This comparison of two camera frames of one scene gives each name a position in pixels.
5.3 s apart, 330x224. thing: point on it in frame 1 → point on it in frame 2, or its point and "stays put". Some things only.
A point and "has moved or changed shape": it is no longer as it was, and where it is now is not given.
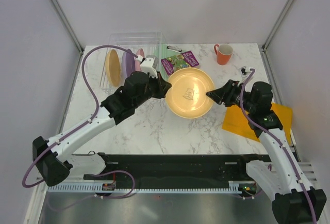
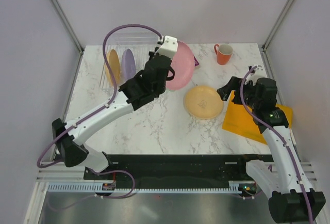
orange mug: (224, 53) stays put
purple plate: (128, 64) stays put
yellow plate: (113, 67) stays put
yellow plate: (186, 98) has moved or changed shape
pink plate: (137, 64) → (183, 64)
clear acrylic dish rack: (124, 51) stays put
